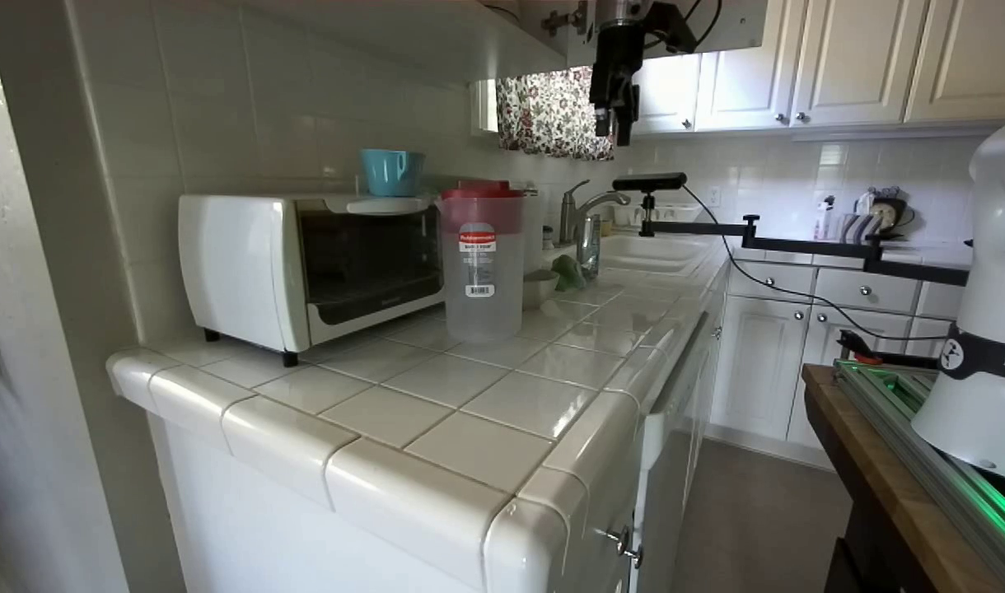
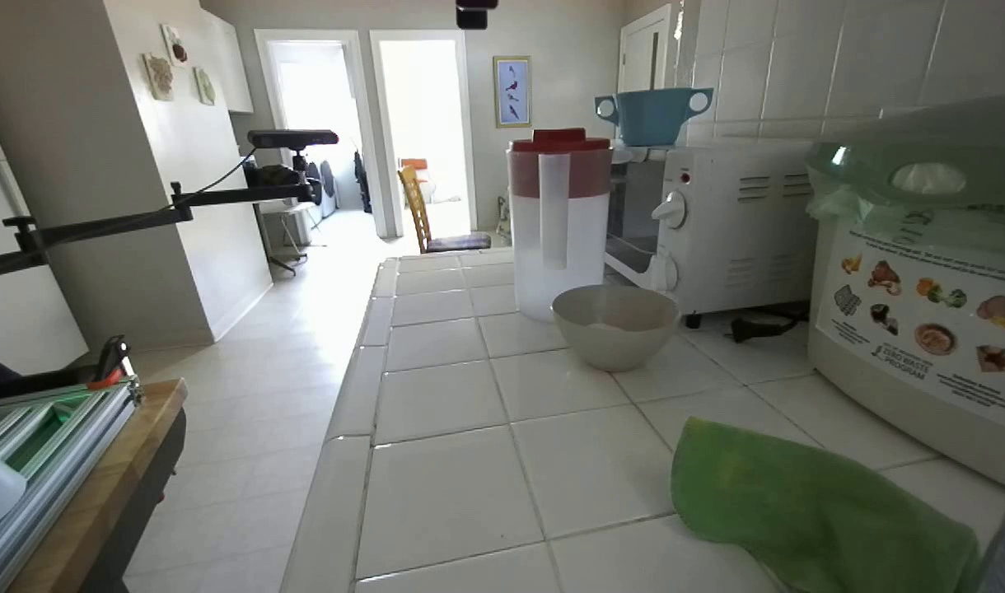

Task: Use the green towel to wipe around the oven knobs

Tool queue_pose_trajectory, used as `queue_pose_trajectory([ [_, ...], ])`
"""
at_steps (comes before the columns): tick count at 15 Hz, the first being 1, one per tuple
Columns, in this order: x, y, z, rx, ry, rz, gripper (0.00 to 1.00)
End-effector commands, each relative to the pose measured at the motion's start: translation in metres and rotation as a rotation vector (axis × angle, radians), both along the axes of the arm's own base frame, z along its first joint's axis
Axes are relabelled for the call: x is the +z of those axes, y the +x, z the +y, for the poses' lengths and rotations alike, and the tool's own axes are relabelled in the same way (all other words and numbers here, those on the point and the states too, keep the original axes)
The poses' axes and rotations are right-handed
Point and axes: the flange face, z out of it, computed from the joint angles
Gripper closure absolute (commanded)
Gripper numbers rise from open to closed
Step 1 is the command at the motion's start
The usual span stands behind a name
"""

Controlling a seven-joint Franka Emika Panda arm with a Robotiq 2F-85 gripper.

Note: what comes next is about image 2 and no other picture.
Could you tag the round wall plate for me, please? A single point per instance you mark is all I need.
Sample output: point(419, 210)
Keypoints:
point(201, 86)
point(155, 76)
point(176, 44)

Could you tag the black camera on stand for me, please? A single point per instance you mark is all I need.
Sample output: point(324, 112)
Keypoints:
point(289, 177)

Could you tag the white rice cooker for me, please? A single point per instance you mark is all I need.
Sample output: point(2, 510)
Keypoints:
point(931, 365)

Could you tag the clear pitcher red lid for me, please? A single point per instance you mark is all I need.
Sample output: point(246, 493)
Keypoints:
point(555, 242)

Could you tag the white toaster oven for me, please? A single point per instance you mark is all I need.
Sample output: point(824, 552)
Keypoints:
point(744, 233)

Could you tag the translucent green plastic cover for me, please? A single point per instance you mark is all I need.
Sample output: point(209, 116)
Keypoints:
point(939, 154)

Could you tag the blue cup white dots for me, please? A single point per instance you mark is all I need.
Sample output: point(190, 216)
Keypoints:
point(653, 116)

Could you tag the green microfibre towel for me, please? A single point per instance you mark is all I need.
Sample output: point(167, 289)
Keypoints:
point(807, 514)

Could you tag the white oven knob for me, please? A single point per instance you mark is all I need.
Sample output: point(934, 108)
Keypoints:
point(664, 276)
point(671, 211)

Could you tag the black red clamp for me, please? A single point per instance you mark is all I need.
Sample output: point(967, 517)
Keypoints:
point(108, 366)

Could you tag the aluminium rail green strip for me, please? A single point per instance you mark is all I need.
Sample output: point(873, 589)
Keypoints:
point(41, 463)

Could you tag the wooden table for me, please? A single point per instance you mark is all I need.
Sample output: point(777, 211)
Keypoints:
point(94, 505)

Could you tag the wooden chair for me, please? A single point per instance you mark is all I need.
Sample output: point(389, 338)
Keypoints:
point(419, 216)

